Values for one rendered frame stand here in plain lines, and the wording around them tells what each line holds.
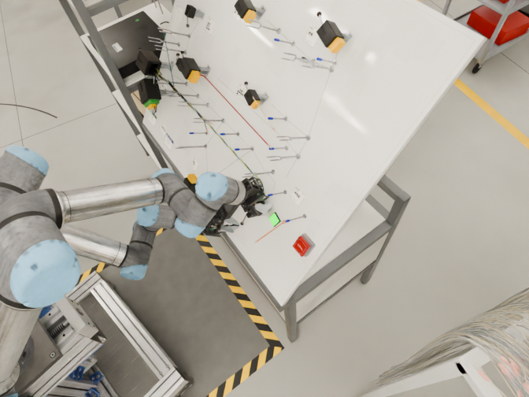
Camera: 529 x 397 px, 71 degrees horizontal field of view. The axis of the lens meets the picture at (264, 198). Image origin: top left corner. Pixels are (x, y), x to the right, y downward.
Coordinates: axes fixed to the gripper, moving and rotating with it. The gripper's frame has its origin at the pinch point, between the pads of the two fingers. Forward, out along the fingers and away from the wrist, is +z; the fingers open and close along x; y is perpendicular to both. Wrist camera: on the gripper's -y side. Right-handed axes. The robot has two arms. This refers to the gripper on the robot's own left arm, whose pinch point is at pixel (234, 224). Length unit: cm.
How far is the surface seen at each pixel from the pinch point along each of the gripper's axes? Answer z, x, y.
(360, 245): 53, 1, 14
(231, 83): -8, 51, -13
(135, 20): -31, 81, -96
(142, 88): -31, 43, -49
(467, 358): 9, -4, 84
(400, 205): 55, 21, 26
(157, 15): -19, 91, -104
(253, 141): 0.1, 31.1, -1.4
